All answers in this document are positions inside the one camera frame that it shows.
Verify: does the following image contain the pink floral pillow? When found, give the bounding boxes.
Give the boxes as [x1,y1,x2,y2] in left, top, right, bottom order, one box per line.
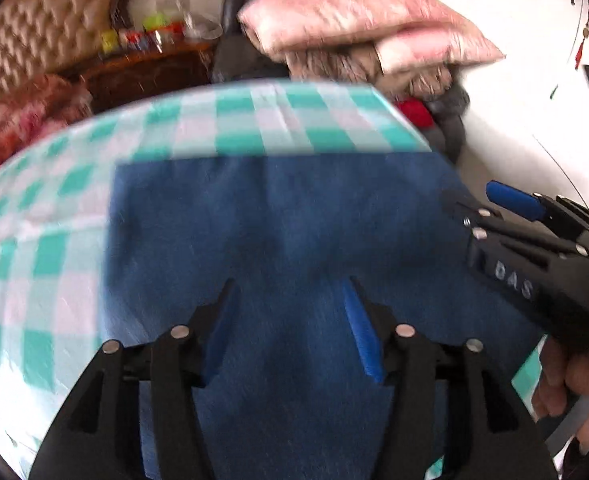
[375,27,504,74]
[237,0,476,60]

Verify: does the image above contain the teal white checkered tablecloth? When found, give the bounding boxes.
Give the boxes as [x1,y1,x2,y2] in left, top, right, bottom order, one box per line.
[0,79,547,480]

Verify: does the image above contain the tufted tan leather headboard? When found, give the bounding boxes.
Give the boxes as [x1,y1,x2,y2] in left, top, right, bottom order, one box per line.
[0,0,133,98]

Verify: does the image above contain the yellow lidded jar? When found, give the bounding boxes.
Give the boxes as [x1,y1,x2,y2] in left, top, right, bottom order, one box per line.
[100,29,120,55]

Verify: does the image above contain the white wardrobe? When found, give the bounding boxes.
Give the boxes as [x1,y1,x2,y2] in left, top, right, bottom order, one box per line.
[441,0,589,208]

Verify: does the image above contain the dark wooden nightstand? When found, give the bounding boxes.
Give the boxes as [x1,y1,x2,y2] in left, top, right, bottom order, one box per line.
[59,41,216,114]

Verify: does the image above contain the operator right hand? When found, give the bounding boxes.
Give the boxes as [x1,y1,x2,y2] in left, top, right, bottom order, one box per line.
[530,336,589,456]

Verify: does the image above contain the red hanging tassel ornament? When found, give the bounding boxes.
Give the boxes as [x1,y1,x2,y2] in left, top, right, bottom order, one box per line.
[575,1,589,70]

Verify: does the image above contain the upper pink floral pillow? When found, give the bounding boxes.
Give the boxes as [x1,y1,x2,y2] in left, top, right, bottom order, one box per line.
[237,0,476,60]

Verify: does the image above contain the black leather armchair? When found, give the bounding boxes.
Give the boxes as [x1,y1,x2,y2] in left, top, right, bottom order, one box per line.
[211,0,469,164]

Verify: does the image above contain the floral pink bed quilt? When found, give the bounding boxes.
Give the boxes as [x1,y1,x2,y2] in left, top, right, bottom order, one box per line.
[0,74,92,166]

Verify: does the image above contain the lower pink floral pillow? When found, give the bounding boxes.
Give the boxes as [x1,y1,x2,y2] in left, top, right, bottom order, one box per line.
[375,27,504,74]

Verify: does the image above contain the blue denim jeans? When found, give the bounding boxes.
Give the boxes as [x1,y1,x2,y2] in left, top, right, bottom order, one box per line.
[100,152,542,479]

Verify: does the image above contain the green crumpled bag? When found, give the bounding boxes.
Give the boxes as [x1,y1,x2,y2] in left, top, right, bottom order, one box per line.
[142,12,168,32]

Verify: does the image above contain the red cloth item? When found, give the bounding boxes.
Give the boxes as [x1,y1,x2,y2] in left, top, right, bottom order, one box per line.
[393,98,436,130]

